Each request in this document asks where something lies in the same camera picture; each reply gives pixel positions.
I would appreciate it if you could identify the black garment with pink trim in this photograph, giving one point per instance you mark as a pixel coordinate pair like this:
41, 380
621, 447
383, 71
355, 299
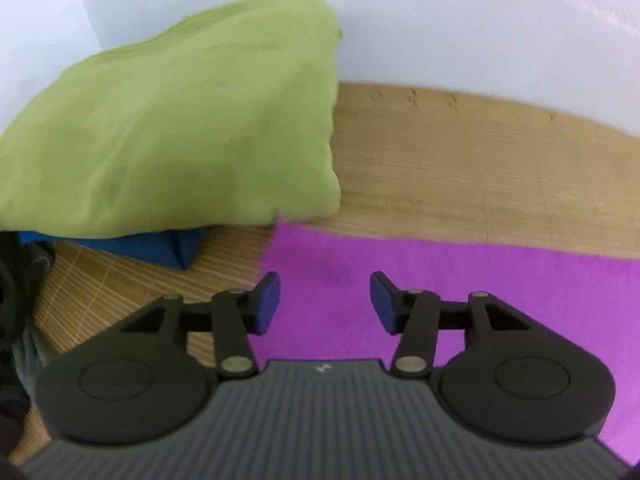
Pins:
24, 269

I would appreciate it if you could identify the grey small garment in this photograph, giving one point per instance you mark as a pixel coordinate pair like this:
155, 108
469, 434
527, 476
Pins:
31, 354

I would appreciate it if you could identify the pink purple gradient garment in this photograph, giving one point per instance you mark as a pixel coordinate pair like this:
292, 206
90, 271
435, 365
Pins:
324, 312

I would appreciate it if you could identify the blue folded garment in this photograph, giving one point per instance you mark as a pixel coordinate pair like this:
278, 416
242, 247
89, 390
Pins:
173, 249

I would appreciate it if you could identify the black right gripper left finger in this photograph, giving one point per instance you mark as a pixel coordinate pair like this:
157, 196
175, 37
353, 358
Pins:
154, 371

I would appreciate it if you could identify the lime green folded garment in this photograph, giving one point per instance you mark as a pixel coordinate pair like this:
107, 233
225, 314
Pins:
225, 118

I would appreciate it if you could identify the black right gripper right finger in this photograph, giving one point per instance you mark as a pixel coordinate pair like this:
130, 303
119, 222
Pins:
493, 368

